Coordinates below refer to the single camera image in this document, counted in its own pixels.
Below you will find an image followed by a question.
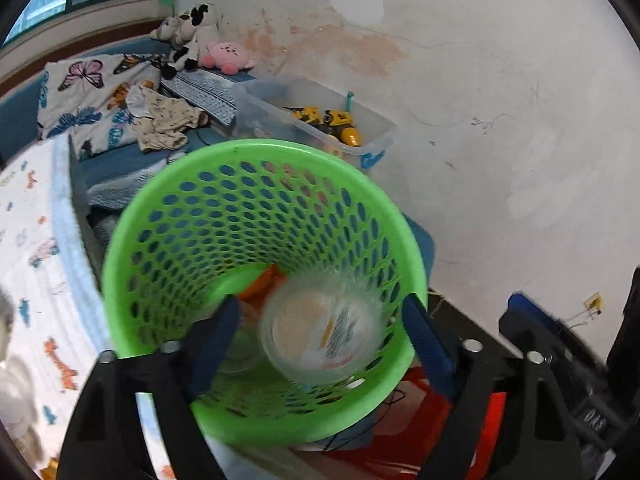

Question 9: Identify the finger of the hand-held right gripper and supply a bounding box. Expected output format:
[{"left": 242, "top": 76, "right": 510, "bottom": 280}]
[{"left": 499, "top": 291, "right": 576, "bottom": 376}]

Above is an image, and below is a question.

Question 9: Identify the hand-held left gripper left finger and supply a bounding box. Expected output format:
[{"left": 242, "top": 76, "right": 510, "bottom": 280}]
[{"left": 56, "top": 296, "right": 241, "bottom": 480}]

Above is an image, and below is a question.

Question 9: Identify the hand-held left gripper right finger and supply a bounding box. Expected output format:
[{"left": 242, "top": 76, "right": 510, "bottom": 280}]
[{"left": 401, "top": 293, "right": 586, "bottom": 480}]

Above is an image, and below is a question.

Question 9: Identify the clear round plastic container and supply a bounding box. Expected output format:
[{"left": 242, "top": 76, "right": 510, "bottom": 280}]
[{"left": 259, "top": 272, "right": 386, "bottom": 386}]

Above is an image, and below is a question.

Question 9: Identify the green plastic mesh basket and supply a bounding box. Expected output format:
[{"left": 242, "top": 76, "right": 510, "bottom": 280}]
[{"left": 101, "top": 139, "right": 429, "bottom": 445}]

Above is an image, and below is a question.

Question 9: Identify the red plastic bag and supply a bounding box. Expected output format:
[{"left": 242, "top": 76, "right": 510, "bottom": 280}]
[{"left": 237, "top": 265, "right": 288, "bottom": 306}]

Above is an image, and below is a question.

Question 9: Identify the red plastic stool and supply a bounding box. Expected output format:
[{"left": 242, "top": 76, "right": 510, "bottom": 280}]
[{"left": 320, "top": 365, "right": 508, "bottom": 480}]

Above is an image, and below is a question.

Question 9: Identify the grey patterned cloth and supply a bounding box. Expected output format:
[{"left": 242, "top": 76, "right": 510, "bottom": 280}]
[{"left": 87, "top": 157, "right": 173, "bottom": 211}]

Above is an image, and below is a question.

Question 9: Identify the vehicle print bed sheet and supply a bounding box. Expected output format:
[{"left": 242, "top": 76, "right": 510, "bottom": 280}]
[{"left": 0, "top": 140, "right": 171, "bottom": 480}]

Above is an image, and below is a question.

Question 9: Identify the white fluffy object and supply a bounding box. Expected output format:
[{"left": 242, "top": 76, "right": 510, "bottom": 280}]
[{"left": 0, "top": 290, "right": 41, "bottom": 461}]

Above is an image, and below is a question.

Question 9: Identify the beige patterned clothing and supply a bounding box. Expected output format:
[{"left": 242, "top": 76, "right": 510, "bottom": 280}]
[{"left": 125, "top": 85, "right": 211, "bottom": 153}]

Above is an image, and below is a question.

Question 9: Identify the yellow toy truck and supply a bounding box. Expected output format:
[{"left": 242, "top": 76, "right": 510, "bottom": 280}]
[{"left": 284, "top": 105, "right": 363, "bottom": 148}]

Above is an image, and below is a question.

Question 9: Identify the blue white patterned folded cloth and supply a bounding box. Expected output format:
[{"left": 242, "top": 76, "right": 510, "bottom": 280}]
[{"left": 160, "top": 67, "right": 258, "bottom": 128}]

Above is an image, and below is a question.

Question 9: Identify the clear plastic storage box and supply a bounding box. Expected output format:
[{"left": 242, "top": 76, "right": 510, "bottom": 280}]
[{"left": 231, "top": 76, "right": 398, "bottom": 171}]

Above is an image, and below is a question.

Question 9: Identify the butterfly print pillow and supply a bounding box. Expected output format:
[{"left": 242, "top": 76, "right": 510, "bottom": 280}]
[{"left": 37, "top": 52, "right": 166, "bottom": 163}]

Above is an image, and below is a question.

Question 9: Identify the pink plush toy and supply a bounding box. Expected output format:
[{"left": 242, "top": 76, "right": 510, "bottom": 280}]
[{"left": 200, "top": 41, "right": 256, "bottom": 75}]

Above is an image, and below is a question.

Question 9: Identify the black and white cow plush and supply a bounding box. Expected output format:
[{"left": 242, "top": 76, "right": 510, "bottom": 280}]
[{"left": 160, "top": 4, "right": 221, "bottom": 80}]

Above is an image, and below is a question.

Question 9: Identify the grey plush toy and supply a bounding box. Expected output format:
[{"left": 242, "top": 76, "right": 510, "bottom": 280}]
[{"left": 150, "top": 16, "right": 183, "bottom": 43}]

